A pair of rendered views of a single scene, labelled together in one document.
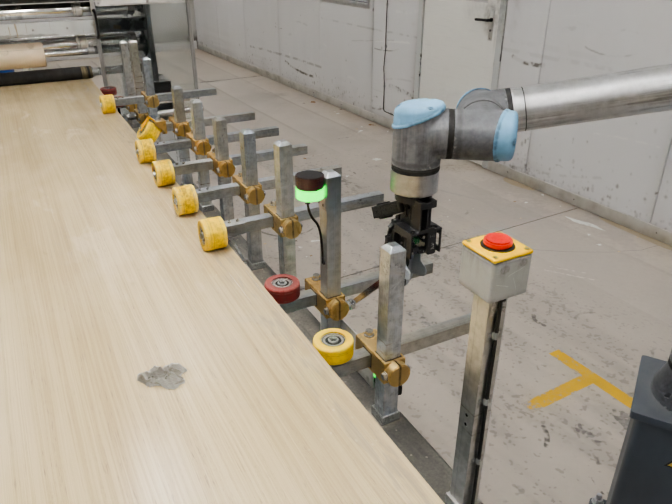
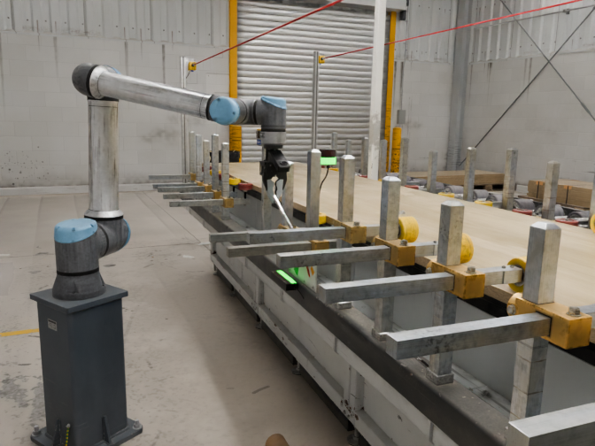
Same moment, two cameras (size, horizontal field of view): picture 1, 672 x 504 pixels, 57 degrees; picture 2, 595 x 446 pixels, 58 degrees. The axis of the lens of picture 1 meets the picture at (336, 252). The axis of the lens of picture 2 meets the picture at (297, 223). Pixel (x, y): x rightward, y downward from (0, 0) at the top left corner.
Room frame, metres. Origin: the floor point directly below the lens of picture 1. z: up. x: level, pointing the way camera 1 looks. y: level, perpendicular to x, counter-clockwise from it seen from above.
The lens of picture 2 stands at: (3.04, 0.16, 1.27)
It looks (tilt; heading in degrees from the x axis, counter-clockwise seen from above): 11 degrees down; 186
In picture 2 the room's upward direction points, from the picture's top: 1 degrees clockwise
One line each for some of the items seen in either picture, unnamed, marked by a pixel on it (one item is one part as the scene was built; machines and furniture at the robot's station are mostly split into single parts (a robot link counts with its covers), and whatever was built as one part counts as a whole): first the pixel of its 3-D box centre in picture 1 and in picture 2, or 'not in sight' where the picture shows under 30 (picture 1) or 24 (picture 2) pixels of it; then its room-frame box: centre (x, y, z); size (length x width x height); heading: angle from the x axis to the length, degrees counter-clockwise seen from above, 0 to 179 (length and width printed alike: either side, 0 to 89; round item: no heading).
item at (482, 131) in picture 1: (481, 133); (242, 111); (1.09, -0.26, 1.29); 0.12 x 0.12 x 0.09; 83
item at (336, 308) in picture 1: (325, 298); (314, 244); (1.24, 0.03, 0.85); 0.14 x 0.06 x 0.05; 28
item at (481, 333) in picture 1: (476, 408); (266, 198); (0.77, -0.23, 0.93); 0.05 x 0.05 x 0.45; 28
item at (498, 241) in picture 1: (497, 243); not in sight; (0.77, -0.23, 1.22); 0.04 x 0.04 x 0.02
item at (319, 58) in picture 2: not in sight; (317, 119); (-1.56, -0.20, 1.25); 0.15 x 0.08 x 1.10; 28
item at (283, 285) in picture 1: (283, 302); not in sight; (1.21, 0.12, 0.85); 0.08 x 0.08 x 0.11
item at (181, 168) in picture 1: (237, 158); (434, 280); (1.95, 0.33, 0.95); 0.50 x 0.04 x 0.04; 118
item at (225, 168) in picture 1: (220, 164); (453, 277); (1.90, 0.37, 0.95); 0.14 x 0.06 x 0.05; 28
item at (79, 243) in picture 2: not in sight; (78, 243); (1.17, -0.87, 0.79); 0.17 x 0.15 x 0.18; 173
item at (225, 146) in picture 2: not in sight; (225, 186); (0.11, -0.57, 0.89); 0.04 x 0.04 x 0.48; 28
